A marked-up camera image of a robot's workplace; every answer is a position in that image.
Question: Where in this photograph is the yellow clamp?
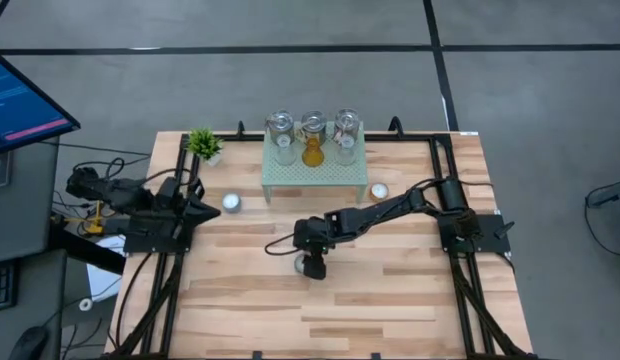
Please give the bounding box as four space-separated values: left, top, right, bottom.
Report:
64 199 107 236

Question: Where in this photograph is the glass jar with brown contents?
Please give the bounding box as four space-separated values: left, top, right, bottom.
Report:
333 107 362 146

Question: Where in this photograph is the small potted green plant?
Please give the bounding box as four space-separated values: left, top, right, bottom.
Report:
184 127 225 169

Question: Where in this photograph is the white paper sheet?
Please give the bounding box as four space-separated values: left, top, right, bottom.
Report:
86 234 129 303

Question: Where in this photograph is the black desk support bar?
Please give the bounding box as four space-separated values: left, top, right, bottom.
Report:
48 222 127 275

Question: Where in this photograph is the glass jar with paper tag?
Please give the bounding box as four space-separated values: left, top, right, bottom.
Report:
297 109 329 146

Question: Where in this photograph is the black keyboard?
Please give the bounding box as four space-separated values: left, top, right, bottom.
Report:
0 259 19 314

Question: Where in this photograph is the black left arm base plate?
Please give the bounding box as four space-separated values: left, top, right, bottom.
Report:
123 219 194 255

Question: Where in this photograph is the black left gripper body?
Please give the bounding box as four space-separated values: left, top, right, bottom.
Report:
156 194 192 239

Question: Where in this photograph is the amber glass bottle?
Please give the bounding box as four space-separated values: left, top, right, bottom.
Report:
301 137 325 169

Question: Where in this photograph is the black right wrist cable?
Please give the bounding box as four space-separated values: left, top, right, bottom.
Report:
263 232 298 257

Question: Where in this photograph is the green perforated metal shelf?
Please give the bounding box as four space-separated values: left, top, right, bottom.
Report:
260 120 369 205

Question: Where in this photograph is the black metal rig frame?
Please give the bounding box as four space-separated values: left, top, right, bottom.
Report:
109 115 539 360

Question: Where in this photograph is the black computer mouse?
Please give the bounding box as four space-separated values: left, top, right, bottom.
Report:
8 325 50 360

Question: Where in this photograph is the grey desk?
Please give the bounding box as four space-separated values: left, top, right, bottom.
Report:
0 134 69 360

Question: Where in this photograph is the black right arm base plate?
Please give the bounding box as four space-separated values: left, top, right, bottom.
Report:
438 213 511 254

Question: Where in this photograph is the computer monitor with blue screen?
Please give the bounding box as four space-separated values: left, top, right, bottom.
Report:
0 47 81 156

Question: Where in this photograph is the glass jar with metal lid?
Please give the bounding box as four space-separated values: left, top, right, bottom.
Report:
264 109 296 147

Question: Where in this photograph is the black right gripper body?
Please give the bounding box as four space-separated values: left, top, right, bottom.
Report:
292 212 344 254

